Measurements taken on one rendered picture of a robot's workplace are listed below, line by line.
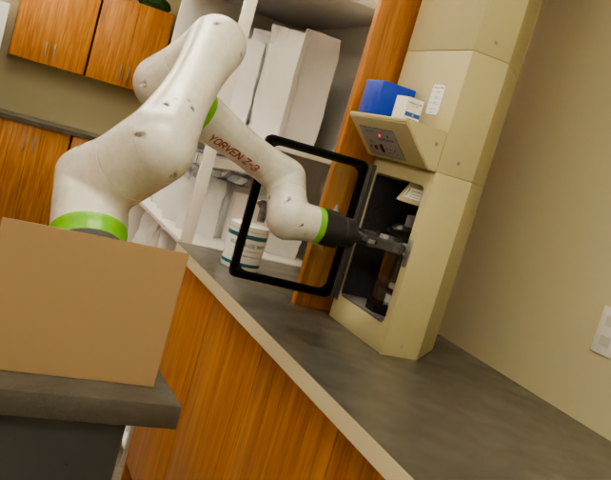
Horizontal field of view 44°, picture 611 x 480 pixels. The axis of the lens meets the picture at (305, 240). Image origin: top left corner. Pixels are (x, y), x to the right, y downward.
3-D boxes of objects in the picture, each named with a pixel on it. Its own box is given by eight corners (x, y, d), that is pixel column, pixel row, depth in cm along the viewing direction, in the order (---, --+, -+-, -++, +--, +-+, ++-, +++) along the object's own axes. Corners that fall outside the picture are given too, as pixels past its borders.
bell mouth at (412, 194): (438, 210, 213) (443, 190, 212) (474, 222, 197) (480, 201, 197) (384, 194, 206) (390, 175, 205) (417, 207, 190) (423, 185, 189)
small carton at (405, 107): (405, 123, 194) (412, 100, 194) (417, 125, 190) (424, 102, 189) (390, 117, 192) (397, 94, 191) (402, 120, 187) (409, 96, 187)
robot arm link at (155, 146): (145, 117, 116) (226, -9, 157) (75, 164, 123) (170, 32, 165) (200, 178, 121) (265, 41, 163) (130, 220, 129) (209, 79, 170)
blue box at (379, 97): (388, 121, 208) (398, 90, 207) (406, 125, 199) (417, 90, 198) (357, 111, 204) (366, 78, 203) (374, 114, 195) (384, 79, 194)
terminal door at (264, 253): (329, 298, 216) (370, 162, 211) (226, 275, 206) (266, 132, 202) (328, 297, 216) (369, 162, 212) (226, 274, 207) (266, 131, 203)
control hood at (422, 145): (375, 156, 213) (385, 121, 211) (436, 171, 183) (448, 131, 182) (339, 146, 208) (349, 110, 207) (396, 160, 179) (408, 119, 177)
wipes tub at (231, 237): (250, 265, 261) (262, 224, 259) (263, 275, 249) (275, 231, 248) (215, 258, 256) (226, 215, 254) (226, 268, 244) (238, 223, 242)
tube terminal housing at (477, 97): (401, 328, 229) (478, 77, 220) (461, 368, 199) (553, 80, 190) (328, 314, 218) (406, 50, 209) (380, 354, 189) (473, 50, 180)
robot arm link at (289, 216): (260, 244, 185) (280, 217, 178) (257, 204, 193) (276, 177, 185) (310, 255, 191) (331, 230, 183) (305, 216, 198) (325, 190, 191)
